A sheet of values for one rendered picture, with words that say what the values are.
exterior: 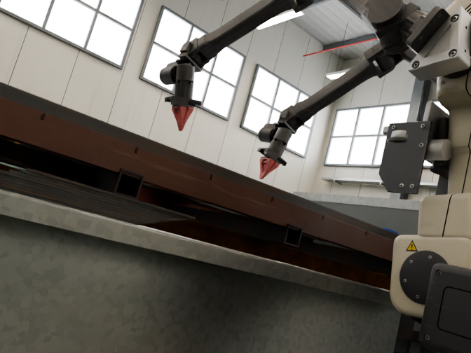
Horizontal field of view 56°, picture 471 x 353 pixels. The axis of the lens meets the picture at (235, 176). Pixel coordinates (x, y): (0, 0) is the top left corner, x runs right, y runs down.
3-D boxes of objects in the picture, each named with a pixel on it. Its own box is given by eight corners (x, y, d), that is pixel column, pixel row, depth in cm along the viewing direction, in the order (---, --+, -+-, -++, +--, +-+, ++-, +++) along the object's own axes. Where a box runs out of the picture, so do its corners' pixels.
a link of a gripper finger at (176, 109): (169, 130, 142) (171, 101, 142) (189, 133, 146) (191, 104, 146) (178, 129, 136) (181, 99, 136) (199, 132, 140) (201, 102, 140)
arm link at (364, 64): (386, 47, 145) (398, 68, 153) (379, 38, 149) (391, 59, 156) (278, 120, 161) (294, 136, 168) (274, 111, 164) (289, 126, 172)
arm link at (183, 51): (190, 40, 139) (208, 58, 144) (167, 45, 146) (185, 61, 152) (175, 71, 135) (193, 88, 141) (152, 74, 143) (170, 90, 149)
